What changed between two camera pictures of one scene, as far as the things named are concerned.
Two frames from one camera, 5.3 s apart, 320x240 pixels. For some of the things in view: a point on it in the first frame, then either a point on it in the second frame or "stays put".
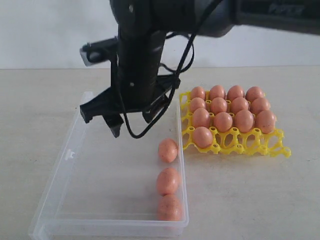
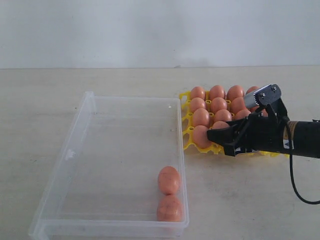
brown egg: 196,103 stays put
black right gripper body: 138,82 → 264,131
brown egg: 168,150 → 219,124
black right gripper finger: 115,121 → 230,135
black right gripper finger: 150,112 → 229,149
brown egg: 219,105 stays put
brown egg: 235,91 stays put
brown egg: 238,104 stays put
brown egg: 201,118 stays put
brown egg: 167,181 stays put
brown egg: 217,91 stays put
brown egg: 198,91 stays put
